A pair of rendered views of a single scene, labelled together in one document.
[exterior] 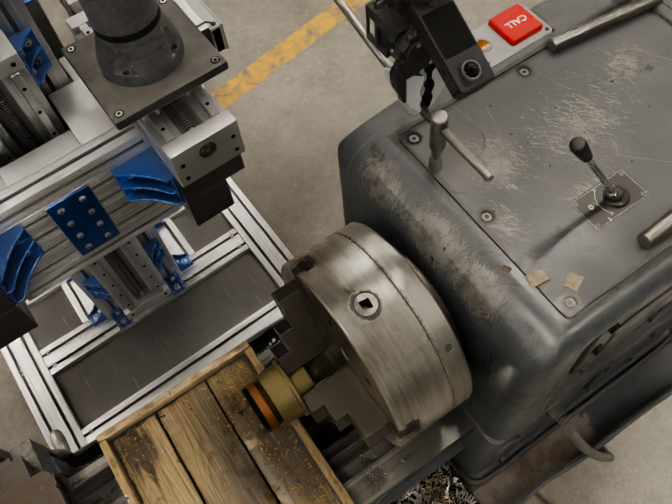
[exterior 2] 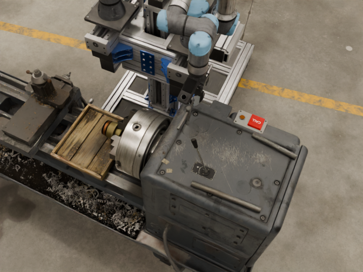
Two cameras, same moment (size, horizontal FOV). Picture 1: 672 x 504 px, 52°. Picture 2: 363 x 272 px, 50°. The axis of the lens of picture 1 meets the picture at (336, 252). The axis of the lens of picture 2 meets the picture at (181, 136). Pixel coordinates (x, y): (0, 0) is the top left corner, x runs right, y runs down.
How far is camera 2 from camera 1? 1.04 m
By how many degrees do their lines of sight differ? 24
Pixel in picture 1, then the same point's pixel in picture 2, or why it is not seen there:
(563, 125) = (224, 149)
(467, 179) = (188, 132)
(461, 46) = (187, 90)
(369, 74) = (316, 133)
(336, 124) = not seen: hidden behind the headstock
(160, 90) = (184, 51)
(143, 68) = (185, 42)
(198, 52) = not seen: hidden behind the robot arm
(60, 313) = (143, 87)
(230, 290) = not seen: hidden behind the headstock
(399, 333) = (134, 139)
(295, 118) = (275, 117)
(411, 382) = (125, 151)
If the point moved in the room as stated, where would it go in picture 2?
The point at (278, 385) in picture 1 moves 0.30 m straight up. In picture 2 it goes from (112, 126) to (103, 85)
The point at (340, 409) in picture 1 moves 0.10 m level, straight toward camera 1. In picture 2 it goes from (114, 144) to (96, 157)
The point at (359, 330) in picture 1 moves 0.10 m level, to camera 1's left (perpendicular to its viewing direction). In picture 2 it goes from (128, 129) to (116, 113)
